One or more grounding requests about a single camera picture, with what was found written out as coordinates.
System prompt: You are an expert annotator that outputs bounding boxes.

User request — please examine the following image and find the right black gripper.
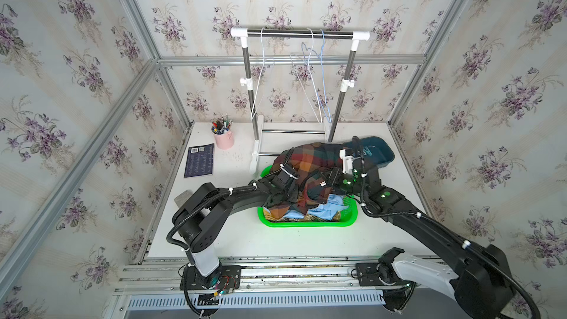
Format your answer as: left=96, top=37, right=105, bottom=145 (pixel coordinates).
left=318, top=166, right=371, bottom=202

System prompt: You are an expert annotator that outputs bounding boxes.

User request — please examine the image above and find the dark plaid shirt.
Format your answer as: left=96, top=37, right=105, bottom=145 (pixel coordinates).
left=261, top=143, right=345, bottom=220

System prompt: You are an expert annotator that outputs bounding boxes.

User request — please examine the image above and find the light blue shirt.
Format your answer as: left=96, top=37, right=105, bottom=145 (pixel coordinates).
left=280, top=194, right=348, bottom=222

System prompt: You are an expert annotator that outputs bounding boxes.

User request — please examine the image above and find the white hanger of blue shirt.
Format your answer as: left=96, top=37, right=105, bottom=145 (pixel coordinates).
left=301, top=28, right=323, bottom=124

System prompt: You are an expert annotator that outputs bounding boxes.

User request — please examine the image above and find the white hanger of dark shirt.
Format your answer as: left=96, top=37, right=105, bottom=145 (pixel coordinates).
left=250, top=27, right=268, bottom=121

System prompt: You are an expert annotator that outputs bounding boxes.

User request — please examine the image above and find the yellow plaid shirt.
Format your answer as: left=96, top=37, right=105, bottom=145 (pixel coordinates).
left=304, top=213, right=341, bottom=222

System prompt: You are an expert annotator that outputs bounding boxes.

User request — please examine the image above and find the light blue wire hanger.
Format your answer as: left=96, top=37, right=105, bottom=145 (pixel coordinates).
left=311, top=30, right=332, bottom=123

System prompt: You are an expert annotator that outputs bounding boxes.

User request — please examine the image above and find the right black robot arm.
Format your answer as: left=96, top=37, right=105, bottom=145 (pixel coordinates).
left=322, top=137, right=541, bottom=318

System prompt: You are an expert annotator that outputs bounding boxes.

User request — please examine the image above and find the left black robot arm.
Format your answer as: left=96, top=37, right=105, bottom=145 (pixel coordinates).
left=165, top=149, right=299, bottom=278

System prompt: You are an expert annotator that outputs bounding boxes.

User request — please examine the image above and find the green plastic basket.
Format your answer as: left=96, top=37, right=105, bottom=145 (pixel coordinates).
left=256, top=165, right=359, bottom=229

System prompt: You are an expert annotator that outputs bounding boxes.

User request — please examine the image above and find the dark teal plastic bin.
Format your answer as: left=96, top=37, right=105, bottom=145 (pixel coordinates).
left=343, top=136, right=395, bottom=171

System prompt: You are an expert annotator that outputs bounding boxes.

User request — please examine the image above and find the pink pen cup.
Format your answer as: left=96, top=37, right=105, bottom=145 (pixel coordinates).
left=211, top=115, right=234, bottom=150

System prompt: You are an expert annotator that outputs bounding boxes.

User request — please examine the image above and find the dark blue booklet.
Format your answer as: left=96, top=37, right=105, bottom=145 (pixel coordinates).
left=184, top=143, right=214, bottom=178

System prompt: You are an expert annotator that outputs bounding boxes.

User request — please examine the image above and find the metal clothes rack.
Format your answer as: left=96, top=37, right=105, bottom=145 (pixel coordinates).
left=230, top=27, right=370, bottom=174

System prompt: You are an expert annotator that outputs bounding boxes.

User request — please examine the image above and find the grey sponge block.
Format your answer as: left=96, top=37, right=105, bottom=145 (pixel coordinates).
left=174, top=190, right=193, bottom=208

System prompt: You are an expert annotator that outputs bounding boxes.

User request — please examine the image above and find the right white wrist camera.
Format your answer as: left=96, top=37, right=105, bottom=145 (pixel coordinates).
left=339, top=149, right=356, bottom=175

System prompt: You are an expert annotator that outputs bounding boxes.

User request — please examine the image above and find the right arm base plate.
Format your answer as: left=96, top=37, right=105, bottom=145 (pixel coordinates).
left=351, top=262, right=400, bottom=287

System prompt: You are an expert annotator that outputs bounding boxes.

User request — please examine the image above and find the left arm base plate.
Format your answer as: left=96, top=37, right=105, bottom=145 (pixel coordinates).
left=180, top=266, right=242, bottom=294

